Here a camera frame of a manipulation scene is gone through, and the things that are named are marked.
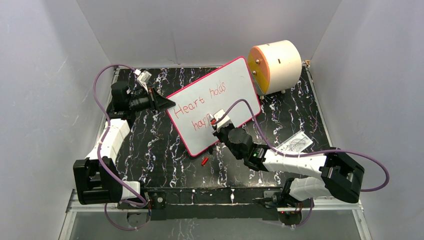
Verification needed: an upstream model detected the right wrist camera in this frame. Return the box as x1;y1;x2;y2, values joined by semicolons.
207;109;232;132

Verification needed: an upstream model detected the white printed card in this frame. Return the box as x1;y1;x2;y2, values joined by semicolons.
276;130;313;152

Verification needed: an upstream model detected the purple cable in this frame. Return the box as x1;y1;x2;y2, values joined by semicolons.
92;63;150;231
213;98;391;229

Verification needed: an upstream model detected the aluminium frame rail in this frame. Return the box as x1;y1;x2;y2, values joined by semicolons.
68;187;364;211

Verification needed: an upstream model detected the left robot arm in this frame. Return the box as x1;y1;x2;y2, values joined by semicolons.
73;81;176;208

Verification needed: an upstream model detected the red marker cap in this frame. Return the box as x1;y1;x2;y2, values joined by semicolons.
201;157;209;166

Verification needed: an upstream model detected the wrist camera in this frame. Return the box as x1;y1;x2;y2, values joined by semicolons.
207;109;232;132
133;69;152;92

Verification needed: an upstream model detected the white cylinder with orange face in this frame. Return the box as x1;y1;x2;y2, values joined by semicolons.
247;40;302;99

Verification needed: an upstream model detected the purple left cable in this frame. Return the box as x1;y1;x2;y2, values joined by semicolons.
92;63;150;231

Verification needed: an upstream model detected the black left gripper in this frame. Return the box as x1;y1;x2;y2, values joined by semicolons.
128;86;177;115

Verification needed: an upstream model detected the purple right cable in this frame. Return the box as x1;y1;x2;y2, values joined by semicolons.
213;98;391;229

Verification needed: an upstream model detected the pink-framed whiteboard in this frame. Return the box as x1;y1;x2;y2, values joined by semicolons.
167;57;261;157

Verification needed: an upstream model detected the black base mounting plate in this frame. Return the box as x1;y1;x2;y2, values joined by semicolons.
116;186;299;222

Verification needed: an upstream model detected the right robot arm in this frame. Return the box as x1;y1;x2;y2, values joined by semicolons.
212;124;365;207

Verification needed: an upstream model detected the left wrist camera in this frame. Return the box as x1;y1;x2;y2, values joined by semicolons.
133;69;152;92

